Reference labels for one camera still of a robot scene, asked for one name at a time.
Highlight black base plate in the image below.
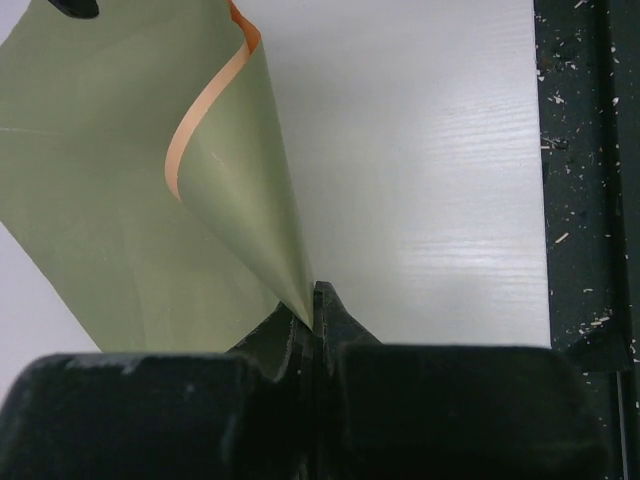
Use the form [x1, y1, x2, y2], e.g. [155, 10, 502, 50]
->
[534, 1, 639, 479]

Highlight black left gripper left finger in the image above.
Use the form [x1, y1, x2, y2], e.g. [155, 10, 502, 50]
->
[1, 306, 314, 479]

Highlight green wrapping paper sheet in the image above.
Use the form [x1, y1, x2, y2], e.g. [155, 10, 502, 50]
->
[1, 1, 313, 351]

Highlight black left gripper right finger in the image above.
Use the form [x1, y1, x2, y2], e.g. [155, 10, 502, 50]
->
[314, 282, 609, 479]

